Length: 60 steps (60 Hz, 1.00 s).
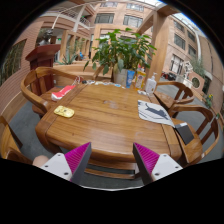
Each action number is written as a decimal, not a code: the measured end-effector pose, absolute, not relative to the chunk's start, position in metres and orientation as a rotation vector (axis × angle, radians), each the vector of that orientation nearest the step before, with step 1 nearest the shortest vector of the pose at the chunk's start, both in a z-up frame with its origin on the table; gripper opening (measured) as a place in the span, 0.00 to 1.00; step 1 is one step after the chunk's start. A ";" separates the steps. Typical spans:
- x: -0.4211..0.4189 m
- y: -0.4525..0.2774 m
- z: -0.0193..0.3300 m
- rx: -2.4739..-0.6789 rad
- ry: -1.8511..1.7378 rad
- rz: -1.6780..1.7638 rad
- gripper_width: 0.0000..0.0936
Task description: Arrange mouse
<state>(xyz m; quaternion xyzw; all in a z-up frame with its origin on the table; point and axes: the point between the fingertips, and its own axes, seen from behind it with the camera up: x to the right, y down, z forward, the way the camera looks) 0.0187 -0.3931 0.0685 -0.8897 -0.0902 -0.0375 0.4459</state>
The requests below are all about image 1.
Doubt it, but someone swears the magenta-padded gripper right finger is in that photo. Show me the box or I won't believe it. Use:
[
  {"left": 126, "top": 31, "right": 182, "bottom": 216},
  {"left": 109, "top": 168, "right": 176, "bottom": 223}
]
[{"left": 132, "top": 142, "right": 184, "bottom": 186}]

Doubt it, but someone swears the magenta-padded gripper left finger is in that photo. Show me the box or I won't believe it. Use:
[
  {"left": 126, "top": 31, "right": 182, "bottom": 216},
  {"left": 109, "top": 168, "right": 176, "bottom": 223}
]
[{"left": 39, "top": 142, "right": 93, "bottom": 185}]

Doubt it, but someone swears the yellow computer mouse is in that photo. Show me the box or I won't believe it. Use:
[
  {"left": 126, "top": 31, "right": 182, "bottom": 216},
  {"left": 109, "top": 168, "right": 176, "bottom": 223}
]
[{"left": 53, "top": 105, "right": 76, "bottom": 119}]

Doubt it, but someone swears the wooden round-back armchair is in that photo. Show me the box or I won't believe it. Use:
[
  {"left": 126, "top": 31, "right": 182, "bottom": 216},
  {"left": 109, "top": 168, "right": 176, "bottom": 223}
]
[
  {"left": 168, "top": 104, "right": 223, "bottom": 168},
  {"left": 92, "top": 64, "right": 105, "bottom": 81},
  {"left": 20, "top": 66, "right": 81, "bottom": 117},
  {"left": 154, "top": 81, "right": 195, "bottom": 113},
  {"left": 0, "top": 114, "right": 34, "bottom": 165}
]

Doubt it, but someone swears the black notebook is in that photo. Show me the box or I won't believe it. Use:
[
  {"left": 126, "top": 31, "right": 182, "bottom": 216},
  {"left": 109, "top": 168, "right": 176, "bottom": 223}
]
[{"left": 173, "top": 122, "right": 195, "bottom": 145}]

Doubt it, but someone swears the red and white bag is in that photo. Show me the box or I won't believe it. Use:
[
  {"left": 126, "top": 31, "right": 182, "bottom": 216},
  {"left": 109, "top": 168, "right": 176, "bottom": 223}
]
[{"left": 50, "top": 84, "right": 77, "bottom": 102}]

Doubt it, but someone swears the white pump bottle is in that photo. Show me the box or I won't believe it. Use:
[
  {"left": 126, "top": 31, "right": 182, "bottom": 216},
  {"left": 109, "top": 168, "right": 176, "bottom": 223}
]
[{"left": 144, "top": 72, "right": 158, "bottom": 94}]

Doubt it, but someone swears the yellow flowering plant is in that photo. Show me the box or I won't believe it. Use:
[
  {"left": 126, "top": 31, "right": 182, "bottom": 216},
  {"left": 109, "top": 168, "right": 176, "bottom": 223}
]
[{"left": 204, "top": 94, "right": 214, "bottom": 108}]

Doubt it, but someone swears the yellow bottle orange cap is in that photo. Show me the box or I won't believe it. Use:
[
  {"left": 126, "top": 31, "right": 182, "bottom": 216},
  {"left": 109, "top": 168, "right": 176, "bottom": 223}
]
[{"left": 134, "top": 64, "right": 148, "bottom": 90}]

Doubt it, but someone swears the blue tube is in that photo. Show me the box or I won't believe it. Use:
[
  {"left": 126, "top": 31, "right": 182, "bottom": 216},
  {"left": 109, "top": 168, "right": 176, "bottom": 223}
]
[{"left": 125, "top": 69, "right": 136, "bottom": 89}]

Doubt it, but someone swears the white outdoor sculpture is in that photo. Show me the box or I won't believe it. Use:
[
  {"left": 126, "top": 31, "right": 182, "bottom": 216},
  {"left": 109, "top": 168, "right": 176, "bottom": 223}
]
[{"left": 183, "top": 60, "right": 195, "bottom": 81}]

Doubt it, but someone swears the spiky green agave plant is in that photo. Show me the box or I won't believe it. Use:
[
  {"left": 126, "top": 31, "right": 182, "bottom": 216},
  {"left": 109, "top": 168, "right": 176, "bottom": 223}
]
[{"left": 56, "top": 49, "right": 80, "bottom": 66}]

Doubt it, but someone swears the green potted plant white pot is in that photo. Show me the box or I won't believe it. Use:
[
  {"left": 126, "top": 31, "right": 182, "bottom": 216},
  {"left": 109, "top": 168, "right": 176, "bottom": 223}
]
[{"left": 83, "top": 28, "right": 158, "bottom": 88}]

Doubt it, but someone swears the dark bust statue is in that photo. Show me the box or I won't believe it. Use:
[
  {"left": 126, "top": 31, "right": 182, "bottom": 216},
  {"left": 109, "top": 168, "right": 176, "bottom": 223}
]
[{"left": 38, "top": 29, "right": 54, "bottom": 47}]

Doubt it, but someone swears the dark red wooden pedestal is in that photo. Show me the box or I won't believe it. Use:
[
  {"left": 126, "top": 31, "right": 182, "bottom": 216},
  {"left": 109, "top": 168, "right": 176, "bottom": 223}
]
[{"left": 25, "top": 44, "right": 62, "bottom": 98}]

